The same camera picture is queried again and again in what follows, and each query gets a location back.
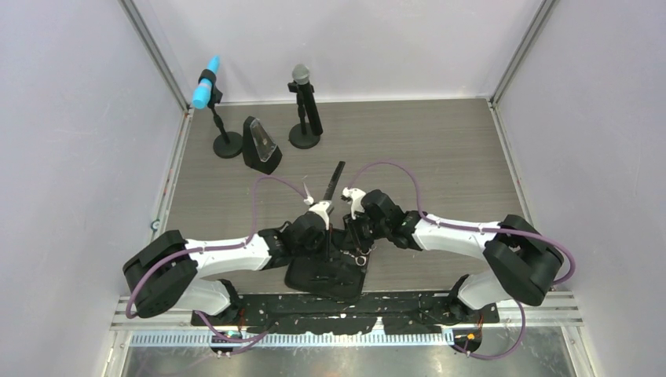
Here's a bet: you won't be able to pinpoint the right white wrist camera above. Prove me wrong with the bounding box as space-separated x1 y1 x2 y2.
341 187 366 220

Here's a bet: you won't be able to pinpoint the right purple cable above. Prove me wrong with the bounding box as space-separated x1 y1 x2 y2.
346 159 577 363

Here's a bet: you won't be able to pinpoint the grey black microphone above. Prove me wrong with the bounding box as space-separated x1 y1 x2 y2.
292 64 323 136

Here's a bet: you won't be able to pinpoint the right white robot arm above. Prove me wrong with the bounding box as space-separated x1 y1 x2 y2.
342 188 564 323

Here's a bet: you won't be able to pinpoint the black mic stand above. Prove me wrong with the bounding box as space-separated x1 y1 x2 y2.
287 81 320 149
207 86 243 159

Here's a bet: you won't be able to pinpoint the left black mic stand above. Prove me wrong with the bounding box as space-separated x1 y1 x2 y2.
207 86 243 159

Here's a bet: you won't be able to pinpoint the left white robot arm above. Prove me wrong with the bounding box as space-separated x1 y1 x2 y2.
122 210 330 325

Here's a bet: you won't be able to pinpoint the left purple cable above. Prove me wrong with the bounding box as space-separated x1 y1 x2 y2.
124 175 313 357

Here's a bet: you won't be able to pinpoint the silver scissors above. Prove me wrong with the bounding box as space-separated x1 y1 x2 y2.
340 250 368 266
302 177 312 201

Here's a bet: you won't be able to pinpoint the blue microphone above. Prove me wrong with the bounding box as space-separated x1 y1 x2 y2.
192 56 220 109

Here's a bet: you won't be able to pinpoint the right black mic stand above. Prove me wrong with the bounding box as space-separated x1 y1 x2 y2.
287 81 320 149

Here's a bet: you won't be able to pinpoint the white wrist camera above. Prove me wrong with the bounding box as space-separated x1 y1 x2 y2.
303 196 334 230
341 187 366 220

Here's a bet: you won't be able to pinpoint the black zip tool case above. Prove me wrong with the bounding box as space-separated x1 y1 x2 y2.
284 229 374 302

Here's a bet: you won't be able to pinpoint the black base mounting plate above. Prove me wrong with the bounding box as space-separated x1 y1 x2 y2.
207 291 500 335

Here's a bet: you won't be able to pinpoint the aluminium frame rail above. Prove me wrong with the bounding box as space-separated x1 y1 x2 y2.
111 291 584 348

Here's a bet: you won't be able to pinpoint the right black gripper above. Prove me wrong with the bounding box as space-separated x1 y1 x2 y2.
340 209 390 254

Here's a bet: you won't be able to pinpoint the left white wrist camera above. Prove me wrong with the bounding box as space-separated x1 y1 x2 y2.
303 196 334 230

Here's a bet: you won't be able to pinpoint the purple cable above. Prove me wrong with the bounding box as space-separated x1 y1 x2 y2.
124 175 313 357
346 159 577 363

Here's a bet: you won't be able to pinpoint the black hair comb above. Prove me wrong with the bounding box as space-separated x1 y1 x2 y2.
323 161 346 201

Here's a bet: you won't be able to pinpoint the black metronome clear cover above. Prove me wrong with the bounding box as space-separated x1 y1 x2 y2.
242 116 283 175

